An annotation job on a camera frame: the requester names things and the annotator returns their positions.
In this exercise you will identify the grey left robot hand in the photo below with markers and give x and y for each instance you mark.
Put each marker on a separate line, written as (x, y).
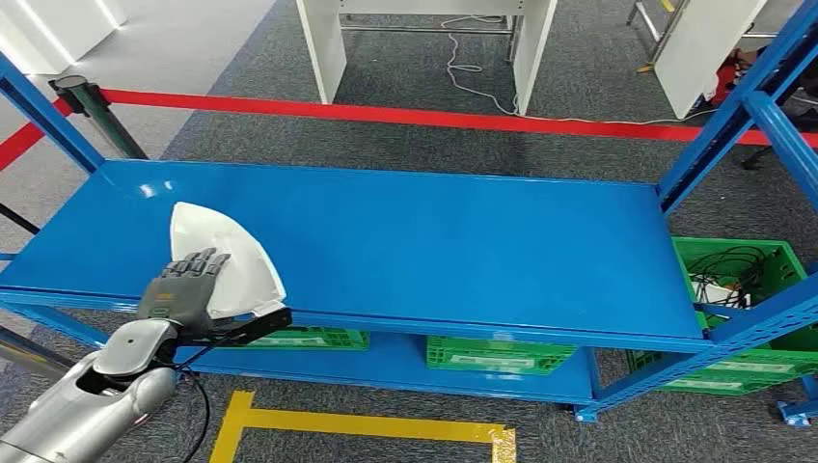
(179, 294)

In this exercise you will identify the white curved plastic part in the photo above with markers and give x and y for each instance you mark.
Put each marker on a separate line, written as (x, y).
(236, 268)

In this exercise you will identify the blue metal shelf rack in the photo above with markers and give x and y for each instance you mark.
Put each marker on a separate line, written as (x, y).
(409, 243)
(795, 412)

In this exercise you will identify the short red barrier belt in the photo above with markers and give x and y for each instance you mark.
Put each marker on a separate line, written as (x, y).
(25, 137)

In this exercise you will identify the long red barrier belt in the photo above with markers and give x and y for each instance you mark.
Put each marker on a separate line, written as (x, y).
(383, 115)

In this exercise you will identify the white counter with light strips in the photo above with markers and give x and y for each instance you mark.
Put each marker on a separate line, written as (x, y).
(38, 32)

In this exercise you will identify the white power strip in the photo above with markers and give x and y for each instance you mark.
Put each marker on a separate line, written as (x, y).
(719, 295)

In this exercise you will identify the metal step ladder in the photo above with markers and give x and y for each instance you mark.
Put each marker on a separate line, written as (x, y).
(647, 22)

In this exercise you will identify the white upright board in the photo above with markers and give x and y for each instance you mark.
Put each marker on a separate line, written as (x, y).
(703, 51)

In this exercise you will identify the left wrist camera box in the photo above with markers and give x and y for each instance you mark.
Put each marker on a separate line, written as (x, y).
(255, 326)

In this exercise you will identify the stanchion post with black top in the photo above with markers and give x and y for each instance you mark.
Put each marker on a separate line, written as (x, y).
(96, 115)

